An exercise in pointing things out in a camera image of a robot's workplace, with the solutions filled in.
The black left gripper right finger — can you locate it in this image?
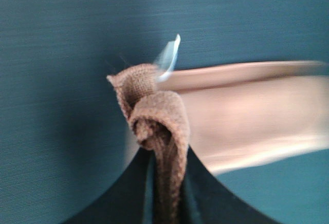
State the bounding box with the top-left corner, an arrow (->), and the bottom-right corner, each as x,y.
180,148 -> 278,224

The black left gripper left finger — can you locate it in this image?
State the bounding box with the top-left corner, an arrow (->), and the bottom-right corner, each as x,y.
65,148 -> 155,223

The brown towel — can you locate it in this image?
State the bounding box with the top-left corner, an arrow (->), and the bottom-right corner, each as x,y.
106,33 -> 329,224

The black table mat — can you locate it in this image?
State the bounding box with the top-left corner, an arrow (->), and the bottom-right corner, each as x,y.
1,0 -> 328,223

